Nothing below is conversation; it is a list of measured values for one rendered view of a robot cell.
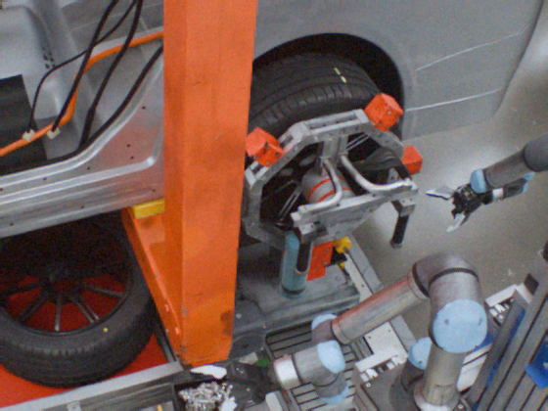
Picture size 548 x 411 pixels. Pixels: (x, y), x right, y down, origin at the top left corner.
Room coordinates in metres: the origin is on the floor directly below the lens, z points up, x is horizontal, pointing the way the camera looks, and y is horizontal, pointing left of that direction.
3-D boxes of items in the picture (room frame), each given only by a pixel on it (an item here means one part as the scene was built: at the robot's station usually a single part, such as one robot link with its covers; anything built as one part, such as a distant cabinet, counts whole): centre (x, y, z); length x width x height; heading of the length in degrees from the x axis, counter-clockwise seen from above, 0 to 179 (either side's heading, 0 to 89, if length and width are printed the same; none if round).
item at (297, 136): (2.07, -0.15, 0.85); 0.54 x 0.07 x 0.54; 118
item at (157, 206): (2.06, 0.42, 0.71); 0.14 x 0.14 x 0.05; 28
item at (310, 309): (2.22, -0.07, 0.13); 0.50 x 0.36 x 0.10; 118
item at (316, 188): (2.00, -0.18, 0.85); 0.21 x 0.14 x 0.14; 28
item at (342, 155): (2.00, -0.29, 1.03); 0.19 x 0.18 x 0.11; 28
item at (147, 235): (1.91, 0.34, 0.69); 0.52 x 0.17 x 0.35; 28
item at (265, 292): (2.22, -0.07, 0.32); 0.40 x 0.30 x 0.28; 118
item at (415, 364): (1.31, -0.45, 0.98); 0.13 x 0.12 x 0.14; 5
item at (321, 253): (2.10, -0.13, 0.48); 0.16 x 0.12 x 0.17; 28
